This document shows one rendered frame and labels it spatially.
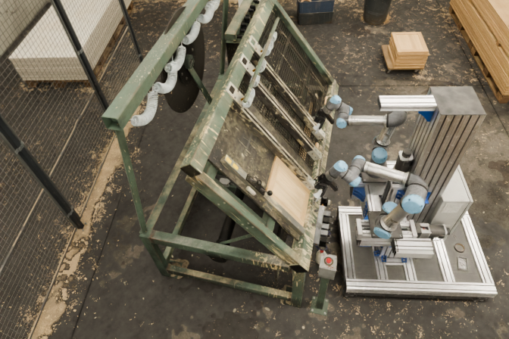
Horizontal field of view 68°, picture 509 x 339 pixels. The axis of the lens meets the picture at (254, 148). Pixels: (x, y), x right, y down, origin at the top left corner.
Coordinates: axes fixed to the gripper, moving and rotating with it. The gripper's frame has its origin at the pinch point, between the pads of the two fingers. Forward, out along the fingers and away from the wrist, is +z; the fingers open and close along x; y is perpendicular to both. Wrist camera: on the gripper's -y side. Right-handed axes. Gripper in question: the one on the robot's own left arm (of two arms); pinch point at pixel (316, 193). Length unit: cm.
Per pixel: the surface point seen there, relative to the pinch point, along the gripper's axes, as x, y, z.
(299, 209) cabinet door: -11.1, -9.6, 39.8
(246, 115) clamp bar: -43, 60, -5
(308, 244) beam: 14, -21, 45
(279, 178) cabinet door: -22.9, 16.9, 25.2
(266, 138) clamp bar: -41, 37, 8
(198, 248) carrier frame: 18, 53, 93
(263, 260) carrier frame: 25, 7, 68
